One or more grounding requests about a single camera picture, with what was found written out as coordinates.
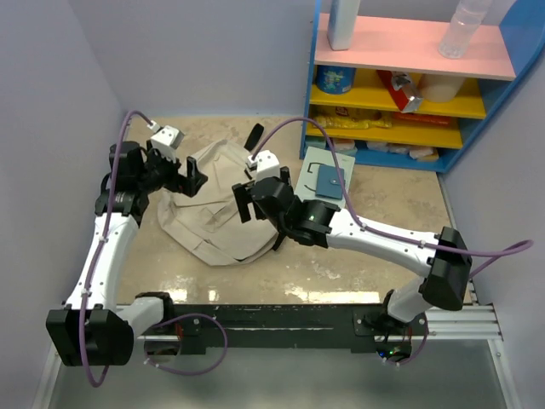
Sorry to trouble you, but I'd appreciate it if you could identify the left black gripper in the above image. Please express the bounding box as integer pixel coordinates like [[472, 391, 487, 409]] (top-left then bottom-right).
[[137, 141, 207, 197]]

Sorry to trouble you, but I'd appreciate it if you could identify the beige student backpack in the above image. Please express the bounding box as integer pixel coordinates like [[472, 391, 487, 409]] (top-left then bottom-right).
[[158, 124, 278, 267]]

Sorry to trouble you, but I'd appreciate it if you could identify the blue wallet notebook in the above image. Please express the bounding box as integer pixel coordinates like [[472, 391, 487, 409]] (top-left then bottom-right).
[[315, 164, 343, 200]]

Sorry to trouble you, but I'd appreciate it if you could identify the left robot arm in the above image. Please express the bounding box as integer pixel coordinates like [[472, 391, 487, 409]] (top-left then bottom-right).
[[46, 141, 208, 366]]

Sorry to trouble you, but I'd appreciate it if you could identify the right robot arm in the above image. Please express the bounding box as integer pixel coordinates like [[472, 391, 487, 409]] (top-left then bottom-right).
[[232, 167, 472, 335]]

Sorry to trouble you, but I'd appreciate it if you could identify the yellow snack bag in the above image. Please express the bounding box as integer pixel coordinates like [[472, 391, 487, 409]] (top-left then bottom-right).
[[313, 107, 393, 130]]

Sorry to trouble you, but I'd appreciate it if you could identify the white book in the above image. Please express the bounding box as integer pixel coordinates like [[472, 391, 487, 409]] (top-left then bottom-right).
[[295, 147, 346, 208]]

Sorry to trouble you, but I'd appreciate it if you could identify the pastel sponges row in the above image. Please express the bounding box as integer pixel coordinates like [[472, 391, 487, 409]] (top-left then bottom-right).
[[306, 135, 440, 162]]

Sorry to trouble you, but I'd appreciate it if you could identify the blue tin can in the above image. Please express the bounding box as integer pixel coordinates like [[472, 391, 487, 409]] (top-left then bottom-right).
[[315, 65, 356, 95]]

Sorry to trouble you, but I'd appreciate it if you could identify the blue shelf unit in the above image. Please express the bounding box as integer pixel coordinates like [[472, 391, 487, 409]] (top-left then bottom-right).
[[301, 1, 544, 173]]

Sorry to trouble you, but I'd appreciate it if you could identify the orange red packet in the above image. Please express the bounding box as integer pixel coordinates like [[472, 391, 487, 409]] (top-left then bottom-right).
[[392, 112, 452, 126]]

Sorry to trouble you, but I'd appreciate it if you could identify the red snack packet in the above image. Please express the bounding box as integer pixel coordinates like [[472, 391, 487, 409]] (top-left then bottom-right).
[[376, 70, 423, 112]]

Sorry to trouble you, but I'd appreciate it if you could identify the white bottle on shelf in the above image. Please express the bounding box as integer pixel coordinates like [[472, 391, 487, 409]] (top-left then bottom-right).
[[327, 0, 360, 51]]

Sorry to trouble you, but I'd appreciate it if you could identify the white bowl cup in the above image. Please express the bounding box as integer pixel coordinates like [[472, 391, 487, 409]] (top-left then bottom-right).
[[418, 73, 466, 103]]

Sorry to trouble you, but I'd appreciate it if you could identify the clear plastic bottle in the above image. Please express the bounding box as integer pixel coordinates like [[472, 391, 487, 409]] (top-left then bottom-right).
[[438, 0, 493, 59]]

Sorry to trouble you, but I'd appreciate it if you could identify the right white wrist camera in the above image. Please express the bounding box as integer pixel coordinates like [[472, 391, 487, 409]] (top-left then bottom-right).
[[246, 150, 280, 182]]

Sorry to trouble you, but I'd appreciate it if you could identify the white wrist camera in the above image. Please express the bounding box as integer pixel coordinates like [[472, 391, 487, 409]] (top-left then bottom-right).
[[246, 150, 280, 182], [150, 124, 185, 163]]

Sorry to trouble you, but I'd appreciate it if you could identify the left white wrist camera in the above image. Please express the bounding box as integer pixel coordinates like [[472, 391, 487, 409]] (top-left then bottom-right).
[[150, 124, 185, 163]]

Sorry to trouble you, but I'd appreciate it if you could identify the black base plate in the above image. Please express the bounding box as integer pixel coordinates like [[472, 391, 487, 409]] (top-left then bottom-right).
[[127, 302, 429, 355]]

